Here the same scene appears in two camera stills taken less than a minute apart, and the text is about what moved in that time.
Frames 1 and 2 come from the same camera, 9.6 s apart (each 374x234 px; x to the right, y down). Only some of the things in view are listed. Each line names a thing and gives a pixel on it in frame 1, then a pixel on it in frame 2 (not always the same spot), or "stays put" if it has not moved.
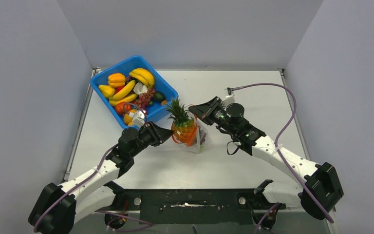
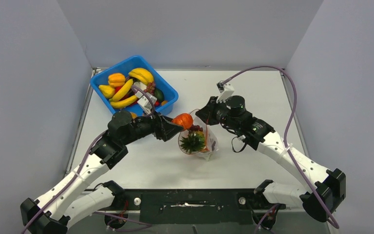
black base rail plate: [194, 206] stays put
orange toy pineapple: [183, 126] → [195, 142]
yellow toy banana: [115, 102] stays put
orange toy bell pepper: [116, 80] stays put
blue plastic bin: [124, 67] stays put
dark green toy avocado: [158, 96] stays put
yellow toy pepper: [108, 91] stays put
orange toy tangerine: [120, 107] → [184, 119]
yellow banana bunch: [143, 74] stays put
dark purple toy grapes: [202, 134] → [196, 127]
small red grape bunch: [145, 98] → [150, 87]
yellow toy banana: [124, 90] stays put
